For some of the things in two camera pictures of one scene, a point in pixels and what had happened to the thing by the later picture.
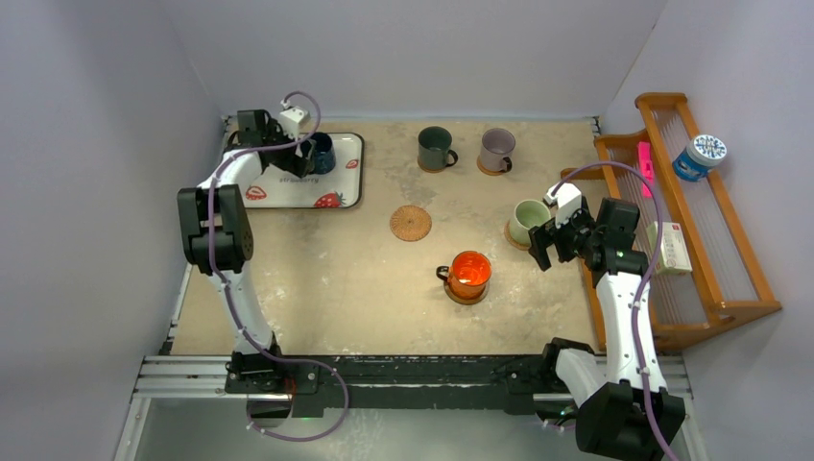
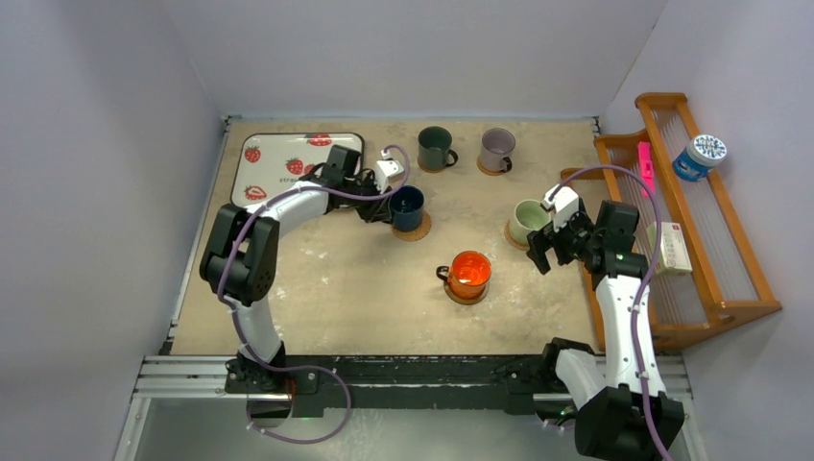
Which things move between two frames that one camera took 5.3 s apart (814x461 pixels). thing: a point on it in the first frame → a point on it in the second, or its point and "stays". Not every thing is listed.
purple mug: x=496 y=149 stays
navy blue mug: x=325 y=154 → x=407 y=204
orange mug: x=466 y=275 stays
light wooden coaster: x=488 y=172 stays
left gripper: x=296 y=164 → x=377 y=210
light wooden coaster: x=428 y=170 stays
